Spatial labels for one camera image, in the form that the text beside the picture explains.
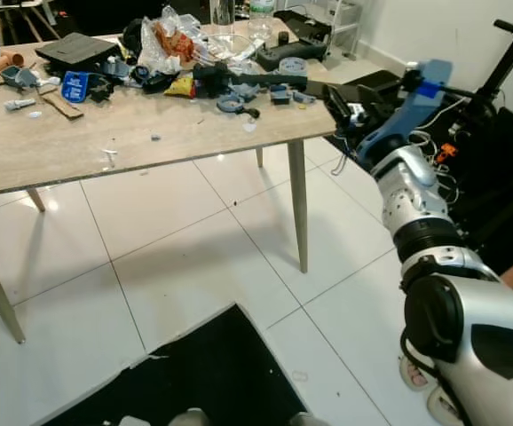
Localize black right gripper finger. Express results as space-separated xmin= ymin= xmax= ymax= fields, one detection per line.
xmin=323 ymin=89 xmax=365 ymax=135
xmin=332 ymin=71 xmax=406 ymax=97

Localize small blue-grey block part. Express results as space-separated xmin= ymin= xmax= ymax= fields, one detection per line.
xmin=269 ymin=84 xmax=294 ymax=107

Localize grey round disc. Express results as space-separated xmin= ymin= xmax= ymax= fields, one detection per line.
xmin=278 ymin=56 xmax=310 ymax=77

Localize black handheld controller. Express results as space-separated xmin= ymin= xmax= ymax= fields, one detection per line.
xmin=256 ymin=39 xmax=330 ymax=73

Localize long black tool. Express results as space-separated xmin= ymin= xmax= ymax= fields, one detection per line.
xmin=193 ymin=62 xmax=346 ymax=97

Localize round grey plastic part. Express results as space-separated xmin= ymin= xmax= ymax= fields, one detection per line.
xmin=216 ymin=92 xmax=245 ymax=114

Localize clear plastic bottle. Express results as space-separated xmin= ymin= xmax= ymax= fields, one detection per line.
xmin=247 ymin=0 xmax=278 ymax=42

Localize clear drinking glass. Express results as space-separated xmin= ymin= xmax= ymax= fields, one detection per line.
xmin=208 ymin=0 xmax=238 ymax=37

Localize yellow snack wrapper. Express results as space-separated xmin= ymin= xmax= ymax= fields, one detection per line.
xmin=165 ymin=74 xmax=196 ymax=99

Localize clear plastic bag red contents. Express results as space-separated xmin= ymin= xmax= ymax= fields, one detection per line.
xmin=137 ymin=5 xmax=211 ymax=77

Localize light wooden table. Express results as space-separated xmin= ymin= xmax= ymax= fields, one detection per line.
xmin=0 ymin=34 xmax=391 ymax=345

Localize blue printed packet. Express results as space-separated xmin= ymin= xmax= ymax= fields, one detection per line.
xmin=61 ymin=71 xmax=92 ymax=104

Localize flat black box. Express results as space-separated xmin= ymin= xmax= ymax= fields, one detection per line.
xmin=35 ymin=33 xmax=121 ymax=73

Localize person's foot in sandal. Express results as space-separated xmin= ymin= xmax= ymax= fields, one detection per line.
xmin=398 ymin=353 xmax=467 ymax=426

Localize brown wooden strip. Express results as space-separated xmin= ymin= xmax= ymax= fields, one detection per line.
xmin=39 ymin=89 xmax=86 ymax=122

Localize black floor mat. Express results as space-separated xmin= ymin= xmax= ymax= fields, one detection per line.
xmin=39 ymin=304 xmax=311 ymax=426

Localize grey right robot foot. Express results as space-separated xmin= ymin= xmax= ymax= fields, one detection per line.
xmin=288 ymin=412 xmax=330 ymax=426

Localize grey robot foot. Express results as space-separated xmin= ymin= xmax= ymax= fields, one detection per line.
xmin=288 ymin=412 xmax=330 ymax=426
xmin=167 ymin=407 xmax=210 ymax=426

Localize small white grey cylinder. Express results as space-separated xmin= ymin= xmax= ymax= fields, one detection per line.
xmin=4 ymin=98 xmax=38 ymax=113

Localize grey plastic box part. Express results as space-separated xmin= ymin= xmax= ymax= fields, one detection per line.
xmin=0 ymin=64 xmax=41 ymax=91

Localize wooden chair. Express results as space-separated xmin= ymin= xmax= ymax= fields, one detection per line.
xmin=0 ymin=0 xmax=64 ymax=45

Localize grey left robot foot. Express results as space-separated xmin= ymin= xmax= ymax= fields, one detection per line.
xmin=167 ymin=407 xmax=210 ymax=426

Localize white wire rack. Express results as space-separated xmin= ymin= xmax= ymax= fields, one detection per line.
xmin=322 ymin=0 xmax=365 ymax=59

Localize white tangled cable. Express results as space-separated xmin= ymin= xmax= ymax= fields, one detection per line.
xmin=331 ymin=96 xmax=472 ymax=207

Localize black equipment frame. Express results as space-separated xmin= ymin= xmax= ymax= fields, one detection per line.
xmin=328 ymin=0 xmax=513 ymax=278

